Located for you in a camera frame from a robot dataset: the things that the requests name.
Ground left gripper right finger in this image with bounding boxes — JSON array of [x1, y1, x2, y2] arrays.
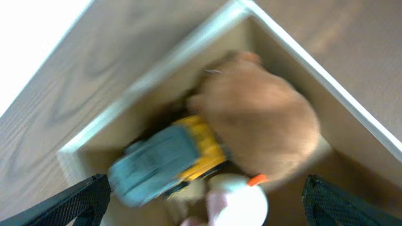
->
[[301, 175, 401, 226]]

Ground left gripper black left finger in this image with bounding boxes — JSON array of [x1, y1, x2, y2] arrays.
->
[[1, 174, 111, 226]]

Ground yellow grey toy truck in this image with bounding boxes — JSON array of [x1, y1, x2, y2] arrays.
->
[[108, 115, 230, 207]]

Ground white pink duck toy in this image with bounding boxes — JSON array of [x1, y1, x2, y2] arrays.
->
[[181, 173, 269, 226]]

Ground brown plush toy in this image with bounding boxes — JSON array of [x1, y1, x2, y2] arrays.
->
[[188, 51, 320, 181]]

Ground white cardboard box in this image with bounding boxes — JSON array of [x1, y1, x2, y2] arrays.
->
[[57, 1, 401, 225]]

